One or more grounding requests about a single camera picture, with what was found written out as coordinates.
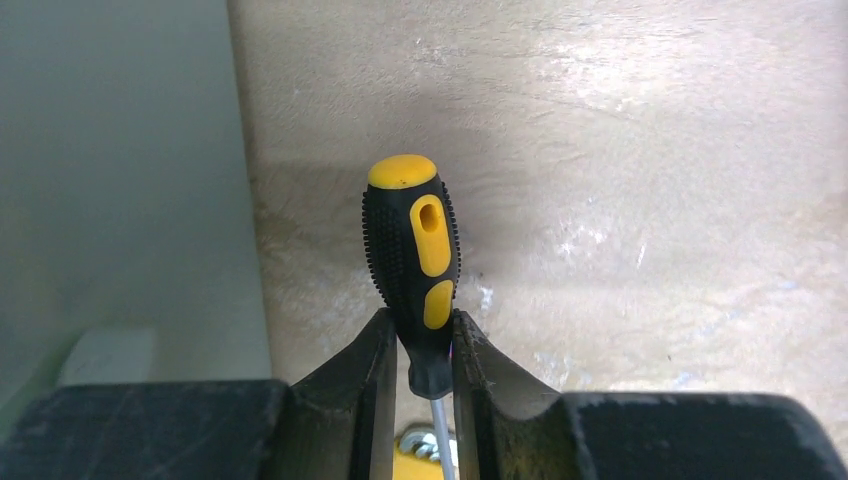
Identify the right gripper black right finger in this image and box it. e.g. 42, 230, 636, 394
453, 311, 847, 479

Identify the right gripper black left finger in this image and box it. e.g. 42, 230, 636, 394
1, 309, 397, 479

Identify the black yellow stubby screwdriver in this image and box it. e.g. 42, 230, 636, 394
362, 154, 460, 479

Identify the translucent green tool box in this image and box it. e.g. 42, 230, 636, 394
1, 1, 271, 431

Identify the yellow clip hex key set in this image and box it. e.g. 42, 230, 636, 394
392, 423, 444, 480

